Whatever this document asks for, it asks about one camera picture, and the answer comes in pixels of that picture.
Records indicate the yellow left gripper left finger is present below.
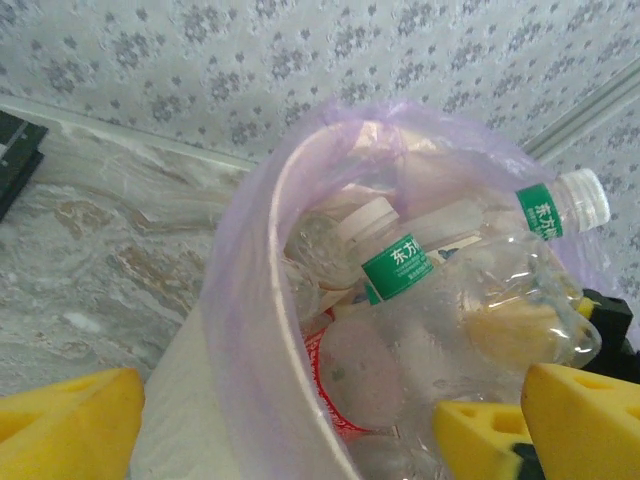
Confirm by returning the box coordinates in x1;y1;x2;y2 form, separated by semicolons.
0;367;146;480

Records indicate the white baseboard strip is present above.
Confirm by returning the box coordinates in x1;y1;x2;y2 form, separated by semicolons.
0;93;257;172

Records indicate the purple plastic bin liner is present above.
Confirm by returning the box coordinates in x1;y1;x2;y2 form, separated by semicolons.
202;97;626;480

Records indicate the cream plastic bin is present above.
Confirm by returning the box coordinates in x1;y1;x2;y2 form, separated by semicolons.
132;119;551;480

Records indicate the white wall corner trim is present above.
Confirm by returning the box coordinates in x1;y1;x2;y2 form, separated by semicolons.
519;63;640;162

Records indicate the clear plastic bottle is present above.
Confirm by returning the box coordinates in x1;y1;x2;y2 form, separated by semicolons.
283;213;351;314

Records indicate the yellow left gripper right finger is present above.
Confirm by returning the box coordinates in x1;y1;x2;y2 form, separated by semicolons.
519;362;640;480

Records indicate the black flat object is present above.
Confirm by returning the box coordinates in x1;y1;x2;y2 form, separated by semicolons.
0;109;50;222

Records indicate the green neck band white-cap bottle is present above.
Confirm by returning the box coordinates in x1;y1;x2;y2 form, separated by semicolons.
424;167;612;416
334;196;441;321

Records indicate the red label plastic bottle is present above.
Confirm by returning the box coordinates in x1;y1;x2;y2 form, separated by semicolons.
302;307;407;442

